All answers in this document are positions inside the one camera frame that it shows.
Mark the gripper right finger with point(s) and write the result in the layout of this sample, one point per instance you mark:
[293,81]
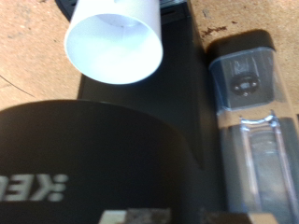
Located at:
[236,218]

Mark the white mug with green tape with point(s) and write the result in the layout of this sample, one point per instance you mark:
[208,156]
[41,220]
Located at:
[115,43]

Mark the black Keurig coffee machine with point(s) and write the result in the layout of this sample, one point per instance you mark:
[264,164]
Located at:
[140,140]

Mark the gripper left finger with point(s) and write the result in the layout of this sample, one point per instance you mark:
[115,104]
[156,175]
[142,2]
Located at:
[137,216]

